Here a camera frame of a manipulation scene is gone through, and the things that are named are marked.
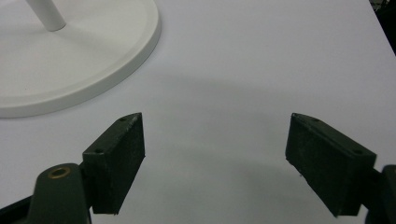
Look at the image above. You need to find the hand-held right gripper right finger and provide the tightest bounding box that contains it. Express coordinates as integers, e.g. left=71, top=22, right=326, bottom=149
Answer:
left=285, top=112, right=377, bottom=217

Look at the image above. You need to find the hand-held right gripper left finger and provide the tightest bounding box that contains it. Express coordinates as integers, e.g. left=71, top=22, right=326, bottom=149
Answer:
left=81, top=112, right=147, bottom=216

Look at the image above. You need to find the white round lamp stand base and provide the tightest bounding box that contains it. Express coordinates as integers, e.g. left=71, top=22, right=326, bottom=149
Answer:
left=0, top=0, right=163, bottom=119

